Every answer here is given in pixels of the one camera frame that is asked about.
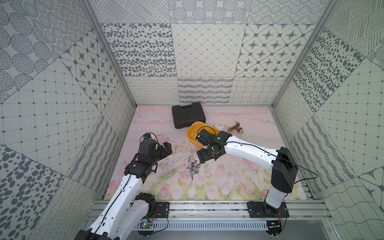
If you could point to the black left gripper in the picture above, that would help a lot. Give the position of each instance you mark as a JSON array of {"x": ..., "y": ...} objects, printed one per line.
[{"x": 165, "y": 149}]

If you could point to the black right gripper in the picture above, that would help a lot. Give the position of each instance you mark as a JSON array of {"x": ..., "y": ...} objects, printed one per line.
[{"x": 203, "y": 157}]

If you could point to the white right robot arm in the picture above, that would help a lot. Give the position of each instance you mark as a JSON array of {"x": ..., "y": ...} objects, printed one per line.
[{"x": 280, "y": 163}]

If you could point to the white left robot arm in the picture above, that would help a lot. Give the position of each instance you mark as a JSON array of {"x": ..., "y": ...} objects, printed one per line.
[{"x": 128, "y": 207}]

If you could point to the yellow plastic storage box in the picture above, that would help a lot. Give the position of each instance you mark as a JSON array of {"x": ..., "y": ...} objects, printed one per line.
[{"x": 195, "y": 128}]

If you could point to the pile of metal bits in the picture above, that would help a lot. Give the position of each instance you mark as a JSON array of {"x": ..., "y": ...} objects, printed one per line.
[{"x": 193, "y": 166}]

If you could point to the white pipe tee fitting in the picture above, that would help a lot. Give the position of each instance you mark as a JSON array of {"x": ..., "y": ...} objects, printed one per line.
[{"x": 219, "y": 127}]

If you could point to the black plastic tool case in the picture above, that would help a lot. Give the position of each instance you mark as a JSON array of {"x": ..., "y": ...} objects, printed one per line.
[{"x": 185, "y": 116}]

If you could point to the brown water tap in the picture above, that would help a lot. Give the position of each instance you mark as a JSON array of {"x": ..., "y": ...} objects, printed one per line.
[{"x": 236, "y": 127}]

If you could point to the small green circuit board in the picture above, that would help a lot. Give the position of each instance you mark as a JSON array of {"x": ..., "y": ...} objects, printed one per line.
[{"x": 146, "y": 225}]

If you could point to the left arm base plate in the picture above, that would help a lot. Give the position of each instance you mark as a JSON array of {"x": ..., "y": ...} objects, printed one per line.
[{"x": 159, "y": 209}]

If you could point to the aluminium mounting rail frame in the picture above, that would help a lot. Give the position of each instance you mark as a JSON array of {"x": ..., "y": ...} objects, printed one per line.
[{"x": 234, "y": 216}]

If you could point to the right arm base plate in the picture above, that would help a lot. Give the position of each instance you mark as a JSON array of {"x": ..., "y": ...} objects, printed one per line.
[{"x": 263, "y": 210}]

